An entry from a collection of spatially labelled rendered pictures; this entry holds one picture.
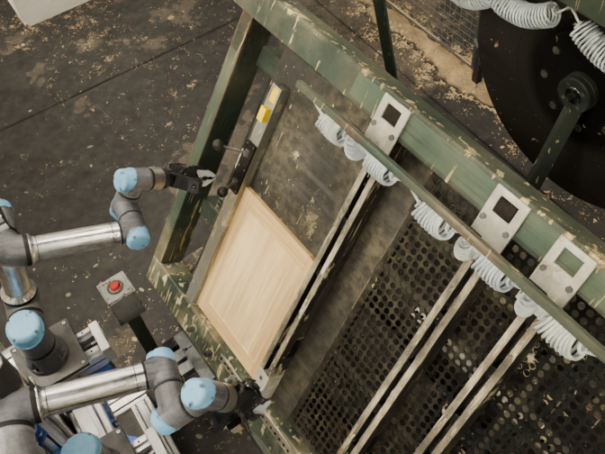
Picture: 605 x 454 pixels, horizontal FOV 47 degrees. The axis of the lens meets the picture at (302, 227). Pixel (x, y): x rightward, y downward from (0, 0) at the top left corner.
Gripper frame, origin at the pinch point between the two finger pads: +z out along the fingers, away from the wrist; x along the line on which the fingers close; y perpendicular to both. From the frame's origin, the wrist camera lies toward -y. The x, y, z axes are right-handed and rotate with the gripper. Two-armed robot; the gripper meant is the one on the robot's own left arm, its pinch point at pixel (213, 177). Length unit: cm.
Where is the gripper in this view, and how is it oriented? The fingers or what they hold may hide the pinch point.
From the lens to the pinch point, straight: 240.5
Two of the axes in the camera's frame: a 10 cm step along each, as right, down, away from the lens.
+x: -1.6, 9.4, 2.9
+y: -6.8, -3.2, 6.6
